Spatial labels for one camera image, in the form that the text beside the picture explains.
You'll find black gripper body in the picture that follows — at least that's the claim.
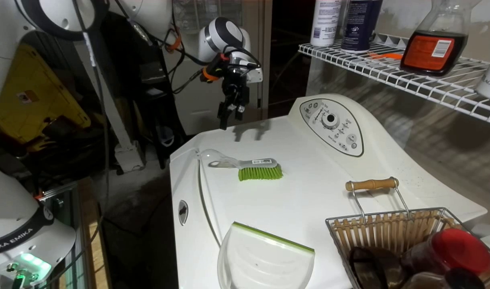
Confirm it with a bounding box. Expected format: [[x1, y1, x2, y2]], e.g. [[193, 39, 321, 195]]
[[220, 67, 252, 110]]

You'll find clear brush with green bristles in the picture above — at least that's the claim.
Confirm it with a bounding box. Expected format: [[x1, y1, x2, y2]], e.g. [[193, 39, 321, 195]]
[[205, 157, 284, 184]]

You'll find white washing machine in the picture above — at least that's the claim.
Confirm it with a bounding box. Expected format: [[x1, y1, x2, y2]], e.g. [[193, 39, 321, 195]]
[[167, 94, 490, 289]]

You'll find oval machine control panel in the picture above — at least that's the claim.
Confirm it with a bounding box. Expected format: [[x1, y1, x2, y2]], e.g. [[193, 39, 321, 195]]
[[299, 97, 366, 160]]

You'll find oval metal machine badge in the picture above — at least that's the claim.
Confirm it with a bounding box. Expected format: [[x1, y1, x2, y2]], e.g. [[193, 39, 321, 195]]
[[176, 200, 191, 227]]

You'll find white door with window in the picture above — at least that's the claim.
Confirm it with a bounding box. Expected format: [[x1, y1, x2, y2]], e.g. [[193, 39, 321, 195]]
[[149, 0, 273, 137]]

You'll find white plastic bottle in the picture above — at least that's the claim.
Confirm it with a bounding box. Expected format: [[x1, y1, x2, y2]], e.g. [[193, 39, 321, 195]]
[[308, 0, 344, 51]]

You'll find dark blue bottle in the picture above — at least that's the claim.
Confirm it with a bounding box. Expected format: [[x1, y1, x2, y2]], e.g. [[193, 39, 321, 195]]
[[340, 0, 384, 54]]

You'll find clear dustpan with green edge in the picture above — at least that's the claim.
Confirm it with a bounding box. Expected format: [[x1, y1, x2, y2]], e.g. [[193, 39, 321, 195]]
[[215, 221, 316, 289]]

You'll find orange object on shelf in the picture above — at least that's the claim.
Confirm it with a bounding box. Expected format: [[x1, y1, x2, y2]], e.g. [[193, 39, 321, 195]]
[[366, 51, 406, 65]]

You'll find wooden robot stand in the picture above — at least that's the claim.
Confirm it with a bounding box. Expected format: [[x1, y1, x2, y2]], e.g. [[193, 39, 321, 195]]
[[45, 179, 114, 289]]

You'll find yellow plastic object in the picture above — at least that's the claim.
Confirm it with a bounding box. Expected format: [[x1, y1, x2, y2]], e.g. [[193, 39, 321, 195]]
[[0, 43, 93, 145]]

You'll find clear bottle with red liquid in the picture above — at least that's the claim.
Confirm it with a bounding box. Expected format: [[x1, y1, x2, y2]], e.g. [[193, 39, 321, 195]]
[[398, 0, 482, 78]]

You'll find red lid jar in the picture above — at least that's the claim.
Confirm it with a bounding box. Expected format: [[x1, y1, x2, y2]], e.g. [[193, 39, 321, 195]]
[[403, 227, 490, 282]]

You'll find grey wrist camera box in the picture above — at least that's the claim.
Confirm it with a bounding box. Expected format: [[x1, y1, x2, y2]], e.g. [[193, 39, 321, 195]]
[[234, 62, 266, 87]]

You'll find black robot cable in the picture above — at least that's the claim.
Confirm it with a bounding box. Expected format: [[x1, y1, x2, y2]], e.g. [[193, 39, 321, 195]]
[[40, 0, 265, 289]]

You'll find white wire shelf with bottles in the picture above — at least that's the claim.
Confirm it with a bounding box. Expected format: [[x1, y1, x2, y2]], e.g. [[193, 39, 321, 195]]
[[297, 35, 490, 131]]

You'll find wire basket with wooden handle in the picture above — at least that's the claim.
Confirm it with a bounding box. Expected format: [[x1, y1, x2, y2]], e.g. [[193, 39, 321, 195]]
[[324, 176, 490, 289]]

